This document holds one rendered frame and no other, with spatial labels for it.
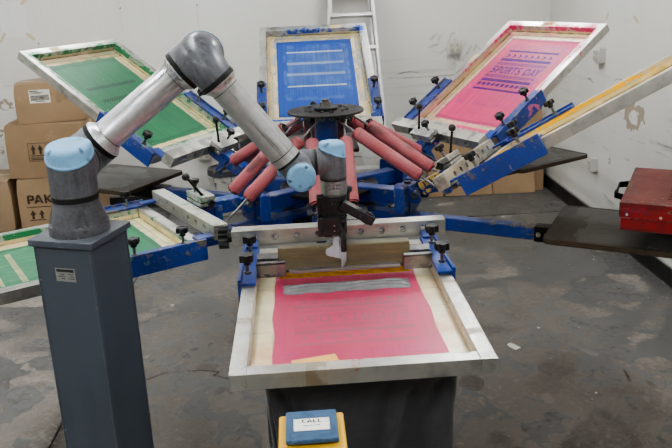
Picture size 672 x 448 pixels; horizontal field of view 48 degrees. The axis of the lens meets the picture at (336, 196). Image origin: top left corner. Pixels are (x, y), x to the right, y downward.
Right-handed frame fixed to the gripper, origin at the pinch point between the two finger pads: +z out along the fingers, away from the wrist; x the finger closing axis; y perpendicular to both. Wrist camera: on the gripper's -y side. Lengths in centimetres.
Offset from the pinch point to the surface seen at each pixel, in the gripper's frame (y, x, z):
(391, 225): -16.8, -21.9, -2.3
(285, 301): 17.4, 15.1, 5.3
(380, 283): -9.6, 7.7, 4.9
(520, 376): -85, -99, 101
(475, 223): -51, -53, 9
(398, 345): -9.5, 44.7, 5.4
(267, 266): 22.2, 2.7, -0.4
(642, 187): -99, -23, -10
